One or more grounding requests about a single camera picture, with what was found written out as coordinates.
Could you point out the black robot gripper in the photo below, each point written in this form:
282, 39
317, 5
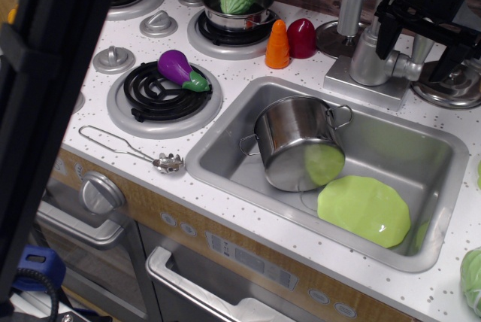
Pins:
448, 22

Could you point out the silver faucet lever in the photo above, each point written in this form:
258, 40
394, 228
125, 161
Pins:
402, 66

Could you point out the steel pot lid right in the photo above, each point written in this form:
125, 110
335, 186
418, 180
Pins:
459, 90

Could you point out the silver toy faucet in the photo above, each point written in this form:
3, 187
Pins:
362, 76

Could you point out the steel lid behind faucet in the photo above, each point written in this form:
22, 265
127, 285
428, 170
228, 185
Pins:
333, 44

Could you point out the red toy pepper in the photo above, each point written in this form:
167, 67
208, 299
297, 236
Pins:
302, 39

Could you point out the orange toy carrot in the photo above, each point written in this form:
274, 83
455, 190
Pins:
277, 50

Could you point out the stainless steel pot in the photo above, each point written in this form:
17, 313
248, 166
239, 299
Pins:
298, 143

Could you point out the small steel saucepan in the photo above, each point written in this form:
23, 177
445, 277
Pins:
259, 14

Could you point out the green plastic plate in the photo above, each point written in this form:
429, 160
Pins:
366, 207

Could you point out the black rear right burner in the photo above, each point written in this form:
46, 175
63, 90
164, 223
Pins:
229, 45

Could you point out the green toy cabbage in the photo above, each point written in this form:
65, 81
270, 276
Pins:
470, 279

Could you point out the purple toy eggplant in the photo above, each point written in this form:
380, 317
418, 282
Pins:
174, 65

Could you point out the grey middle stove knob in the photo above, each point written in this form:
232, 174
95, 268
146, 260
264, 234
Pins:
158, 25

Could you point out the black front stove burner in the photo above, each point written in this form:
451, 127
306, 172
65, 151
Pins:
144, 103

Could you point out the metal pasta spoon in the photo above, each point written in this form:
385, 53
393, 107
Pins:
164, 163

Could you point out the grey front stove knob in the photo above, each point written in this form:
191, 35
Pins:
113, 60

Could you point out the grey oven dial knob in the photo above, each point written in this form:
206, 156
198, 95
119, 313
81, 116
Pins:
100, 195

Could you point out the blue clamp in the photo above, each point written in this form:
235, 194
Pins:
38, 268

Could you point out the silver dishwasher door handle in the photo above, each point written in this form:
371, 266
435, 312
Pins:
181, 299

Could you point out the silver oven door handle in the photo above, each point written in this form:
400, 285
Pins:
104, 237

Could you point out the black foreground frame post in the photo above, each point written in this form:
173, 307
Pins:
45, 54

